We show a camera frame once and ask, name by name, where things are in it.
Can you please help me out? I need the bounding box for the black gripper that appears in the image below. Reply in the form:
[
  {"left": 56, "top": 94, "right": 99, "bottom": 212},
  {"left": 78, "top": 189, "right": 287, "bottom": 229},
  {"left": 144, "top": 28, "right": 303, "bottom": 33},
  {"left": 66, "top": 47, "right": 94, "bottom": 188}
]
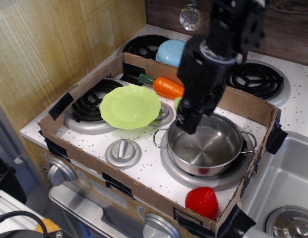
[{"left": 176, "top": 35, "right": 237, "bottom": 134}]

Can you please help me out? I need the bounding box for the green toy broccoli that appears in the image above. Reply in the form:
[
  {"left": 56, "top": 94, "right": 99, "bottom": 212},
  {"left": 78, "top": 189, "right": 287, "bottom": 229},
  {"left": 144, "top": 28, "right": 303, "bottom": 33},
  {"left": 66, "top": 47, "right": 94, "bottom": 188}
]
[{"left": 174, "top": 97, "right": 183, "bottom": 111}]

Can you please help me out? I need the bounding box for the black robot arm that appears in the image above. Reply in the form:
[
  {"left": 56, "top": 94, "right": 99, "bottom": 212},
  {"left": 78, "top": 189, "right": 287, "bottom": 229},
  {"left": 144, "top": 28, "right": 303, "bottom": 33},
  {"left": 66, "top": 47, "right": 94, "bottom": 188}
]
[{"left": 176, "top": 0, "right": 270, "bottom": 134}]

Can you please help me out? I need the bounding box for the silver middle stove knob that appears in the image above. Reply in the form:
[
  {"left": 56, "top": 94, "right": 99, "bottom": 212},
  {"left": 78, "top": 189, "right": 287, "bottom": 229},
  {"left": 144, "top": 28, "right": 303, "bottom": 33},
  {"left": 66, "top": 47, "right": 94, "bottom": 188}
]
[{"left": 149, "top": 103, "right": 174, "bottom": 127}]

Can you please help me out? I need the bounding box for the silver stove knob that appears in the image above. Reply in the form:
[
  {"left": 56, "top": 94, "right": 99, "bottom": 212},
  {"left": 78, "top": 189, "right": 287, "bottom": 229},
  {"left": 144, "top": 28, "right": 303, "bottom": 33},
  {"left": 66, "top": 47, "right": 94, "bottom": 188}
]
[
  {"left": 149, "top": 103, "right": 174, "bottom": 127},
  {"left": 105, "top": 139, "right": 142, "bottom": 169}
]

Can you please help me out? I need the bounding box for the orange toy carrot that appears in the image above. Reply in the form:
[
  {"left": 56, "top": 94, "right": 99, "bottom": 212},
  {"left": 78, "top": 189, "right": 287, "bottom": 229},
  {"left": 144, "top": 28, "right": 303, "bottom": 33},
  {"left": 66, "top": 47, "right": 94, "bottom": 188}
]
[{"left": 138, "top": 73, "right": 185, "bottom": 99}]

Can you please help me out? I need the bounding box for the light green plastic plate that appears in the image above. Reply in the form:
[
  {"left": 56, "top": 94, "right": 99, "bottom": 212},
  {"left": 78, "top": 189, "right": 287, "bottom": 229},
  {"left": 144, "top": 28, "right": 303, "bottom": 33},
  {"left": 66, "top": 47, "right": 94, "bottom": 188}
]
[{"left": 99, "top": 85, "right": 161, "bottom": 130}]

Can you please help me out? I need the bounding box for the light blue plastic bowl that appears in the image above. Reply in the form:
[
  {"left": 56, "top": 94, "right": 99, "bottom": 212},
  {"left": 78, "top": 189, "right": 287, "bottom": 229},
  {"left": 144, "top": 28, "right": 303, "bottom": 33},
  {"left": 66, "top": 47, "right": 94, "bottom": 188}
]
[{"left": 155, "top": 40, "right": 186, "bottom": 67}]

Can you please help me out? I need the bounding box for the silver front stove knob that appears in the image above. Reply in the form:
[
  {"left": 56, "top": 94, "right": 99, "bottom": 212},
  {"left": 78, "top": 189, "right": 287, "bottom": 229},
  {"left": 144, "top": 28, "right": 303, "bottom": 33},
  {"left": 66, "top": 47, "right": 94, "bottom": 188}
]
[{"left": 105, "top": 139, "right": 142, "bottom": 169}]

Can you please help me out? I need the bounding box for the brown cardboard fence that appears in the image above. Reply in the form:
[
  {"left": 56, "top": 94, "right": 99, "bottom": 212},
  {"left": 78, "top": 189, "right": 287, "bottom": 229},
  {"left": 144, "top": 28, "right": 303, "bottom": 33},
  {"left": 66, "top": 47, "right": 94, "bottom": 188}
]
[{"left": 39, "top": 53, "right": 280, "bottom": 238}]

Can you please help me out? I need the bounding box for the black back right burner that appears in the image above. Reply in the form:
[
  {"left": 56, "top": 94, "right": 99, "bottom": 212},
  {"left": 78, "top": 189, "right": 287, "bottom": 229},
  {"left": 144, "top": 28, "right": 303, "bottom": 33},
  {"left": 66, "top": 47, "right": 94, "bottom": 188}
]
[{"left": 225, "top": 59, "right": 291, "bottom": 107}]

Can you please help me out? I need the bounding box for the black back left burner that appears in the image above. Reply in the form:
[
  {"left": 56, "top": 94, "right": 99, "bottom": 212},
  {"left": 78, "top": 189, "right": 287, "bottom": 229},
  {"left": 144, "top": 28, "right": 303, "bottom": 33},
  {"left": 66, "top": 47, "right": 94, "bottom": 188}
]
[{"left": 117, "top": 35, "right": 170, "bottom": 60}]

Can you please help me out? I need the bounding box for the red toy strawberry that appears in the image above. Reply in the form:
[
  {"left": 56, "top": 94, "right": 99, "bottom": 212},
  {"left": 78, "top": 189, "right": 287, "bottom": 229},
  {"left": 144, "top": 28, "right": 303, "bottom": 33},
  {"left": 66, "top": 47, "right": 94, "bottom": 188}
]
[{"left": 185, "top": 187, "right": 219, "bottom": 220}]

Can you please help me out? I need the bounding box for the hanging silver skimmer ladle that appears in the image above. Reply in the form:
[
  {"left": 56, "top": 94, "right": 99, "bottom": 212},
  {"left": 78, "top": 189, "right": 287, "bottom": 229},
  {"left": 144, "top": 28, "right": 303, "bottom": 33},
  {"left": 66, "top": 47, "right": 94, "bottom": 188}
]
[{"left": 179, "top": 0, "right": 204, "bottom": 31}]

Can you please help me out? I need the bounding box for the black front left burner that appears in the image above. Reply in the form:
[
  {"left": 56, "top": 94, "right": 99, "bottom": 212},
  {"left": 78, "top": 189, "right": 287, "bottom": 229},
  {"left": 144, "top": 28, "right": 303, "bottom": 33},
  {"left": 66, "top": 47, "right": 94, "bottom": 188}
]
[{"left": 64, "top": 78, "right": 127, "bottom": 135}]

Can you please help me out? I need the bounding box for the silver oven knob right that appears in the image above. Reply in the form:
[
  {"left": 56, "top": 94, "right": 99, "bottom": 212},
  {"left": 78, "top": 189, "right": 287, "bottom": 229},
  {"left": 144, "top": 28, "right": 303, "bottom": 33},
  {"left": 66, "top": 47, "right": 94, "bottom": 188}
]
[{"left": 142, "top": 213, "right": 181, "bottom": 238}]

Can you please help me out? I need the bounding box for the silver oven knob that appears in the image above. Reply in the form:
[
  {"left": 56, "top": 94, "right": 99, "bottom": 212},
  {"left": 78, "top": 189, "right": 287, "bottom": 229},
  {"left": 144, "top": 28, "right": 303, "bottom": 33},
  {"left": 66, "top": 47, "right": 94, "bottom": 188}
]
[
  {"left": 142, "top": 213, "right": 181, "bottom": 238},
  {"left": 47, "top": 158, "right": 77, "bottom": 186}
]

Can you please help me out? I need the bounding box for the silver toy sink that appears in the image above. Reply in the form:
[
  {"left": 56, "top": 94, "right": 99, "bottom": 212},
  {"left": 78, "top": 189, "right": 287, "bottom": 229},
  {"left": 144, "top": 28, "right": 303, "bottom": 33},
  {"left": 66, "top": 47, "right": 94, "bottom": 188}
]
[{"left": 241, "top": 132, "right": 308, "bottom": 238}]

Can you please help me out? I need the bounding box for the silver oven knob left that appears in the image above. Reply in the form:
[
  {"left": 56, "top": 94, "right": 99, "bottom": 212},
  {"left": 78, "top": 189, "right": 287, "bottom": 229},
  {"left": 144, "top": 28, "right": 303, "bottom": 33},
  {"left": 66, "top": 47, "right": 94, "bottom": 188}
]
[{"left": 47, "top": 158, "right": 77, "bottom": 186}]

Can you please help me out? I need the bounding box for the silver sink drain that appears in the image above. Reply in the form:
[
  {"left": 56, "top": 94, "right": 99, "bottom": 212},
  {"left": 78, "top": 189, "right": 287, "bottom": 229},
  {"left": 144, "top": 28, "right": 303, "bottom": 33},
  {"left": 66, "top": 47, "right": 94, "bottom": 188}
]
[{"left": 264, "top": 206, "right": 308, "bottom": 238}]

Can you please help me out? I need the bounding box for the yellow object bottom left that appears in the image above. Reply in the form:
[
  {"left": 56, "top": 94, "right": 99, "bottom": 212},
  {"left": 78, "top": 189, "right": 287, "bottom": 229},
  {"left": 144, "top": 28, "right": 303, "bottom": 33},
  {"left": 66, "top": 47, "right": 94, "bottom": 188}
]
[{"left": 34, "top": 219, "right": 60, "bottom": 234}]

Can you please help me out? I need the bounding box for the steel pot with handles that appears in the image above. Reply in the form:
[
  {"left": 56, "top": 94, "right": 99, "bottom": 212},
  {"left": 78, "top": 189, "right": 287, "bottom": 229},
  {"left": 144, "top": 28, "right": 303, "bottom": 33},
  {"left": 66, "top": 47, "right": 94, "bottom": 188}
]
[{"left": 153, "top": 114, "right": 257, "bottom": 177}]

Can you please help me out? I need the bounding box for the silver oven door handle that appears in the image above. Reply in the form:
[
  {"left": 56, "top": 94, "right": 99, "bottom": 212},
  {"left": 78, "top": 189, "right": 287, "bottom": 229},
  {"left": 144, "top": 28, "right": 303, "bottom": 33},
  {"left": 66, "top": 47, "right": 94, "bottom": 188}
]
[{"left": 49, "top": 185, "right": 126, "bottom": 238}]

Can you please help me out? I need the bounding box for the black cable bottom left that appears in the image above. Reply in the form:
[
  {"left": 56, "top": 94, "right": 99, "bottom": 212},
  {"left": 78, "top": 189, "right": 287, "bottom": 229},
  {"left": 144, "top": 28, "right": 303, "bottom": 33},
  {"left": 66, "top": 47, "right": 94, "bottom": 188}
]
[{"left": 0, "top": 210, "right": 49, "bottom": 238}]

